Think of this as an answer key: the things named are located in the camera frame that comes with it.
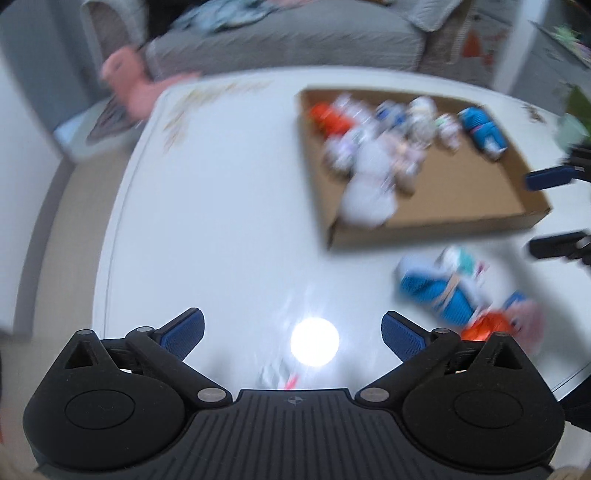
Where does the bright blue knitted bundle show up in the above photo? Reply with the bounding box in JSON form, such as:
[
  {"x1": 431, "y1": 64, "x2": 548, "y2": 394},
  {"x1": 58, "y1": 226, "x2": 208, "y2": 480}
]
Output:
[{"x1": 396, "y1": 256, "x2": 489, "y2": 327}]

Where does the white green red-banded bundle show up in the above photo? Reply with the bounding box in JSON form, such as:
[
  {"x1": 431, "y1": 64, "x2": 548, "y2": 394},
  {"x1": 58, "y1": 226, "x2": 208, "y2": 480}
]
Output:
[{"x1": 257, "y1": 359, "x2": 300, "y2": 390}]

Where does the orange bundle on table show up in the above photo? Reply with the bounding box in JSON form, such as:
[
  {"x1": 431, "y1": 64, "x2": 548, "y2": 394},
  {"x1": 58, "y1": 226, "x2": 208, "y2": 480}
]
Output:
[{"x1": 460, "y1": 311, "x2": 514, "y2": 341}]

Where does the white cloth on table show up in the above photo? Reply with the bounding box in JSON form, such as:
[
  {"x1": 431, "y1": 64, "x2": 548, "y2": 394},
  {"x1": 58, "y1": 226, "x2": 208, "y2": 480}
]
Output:
[{"x1": 502, "y1": 291, "x2": 545, "y2": 357}]

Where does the small white teal bundle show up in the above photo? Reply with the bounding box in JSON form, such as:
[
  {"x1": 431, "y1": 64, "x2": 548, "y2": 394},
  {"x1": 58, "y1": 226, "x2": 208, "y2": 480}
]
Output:
[{"x1": 439, "y1": 245, "x2": 488, "y2": 279}]

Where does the large white knitted bundle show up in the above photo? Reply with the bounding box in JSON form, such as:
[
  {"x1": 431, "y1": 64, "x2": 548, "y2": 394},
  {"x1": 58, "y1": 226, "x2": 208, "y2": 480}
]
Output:
[{"x1": 339, "y1": 139, "x2": 398, "y2": 229}]

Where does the brown cardboard tray box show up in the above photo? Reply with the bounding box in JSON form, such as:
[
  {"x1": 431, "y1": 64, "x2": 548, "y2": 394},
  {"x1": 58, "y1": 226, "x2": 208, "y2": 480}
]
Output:
[{"x1": 298, "y1": 87, "x2": 551, "y2": 248}]

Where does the orange plastic bundle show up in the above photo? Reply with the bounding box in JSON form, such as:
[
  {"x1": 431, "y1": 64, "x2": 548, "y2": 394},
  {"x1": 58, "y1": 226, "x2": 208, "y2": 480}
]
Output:
[{"x1": 308, "y1": 102, "x2": 355, "y2": 138}]

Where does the pink plastic chair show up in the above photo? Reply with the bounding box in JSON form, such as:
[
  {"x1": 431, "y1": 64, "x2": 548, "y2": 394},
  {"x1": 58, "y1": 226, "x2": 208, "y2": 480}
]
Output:
[{"x1": 100, "y1": 45, "x2": 200, "y2": 121}]

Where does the grey quilted sofa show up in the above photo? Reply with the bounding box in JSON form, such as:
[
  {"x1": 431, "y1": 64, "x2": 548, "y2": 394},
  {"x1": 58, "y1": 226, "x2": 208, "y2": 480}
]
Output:
[{"x1": 80, "y1": 1, "x2": 472, "y2": 79}]

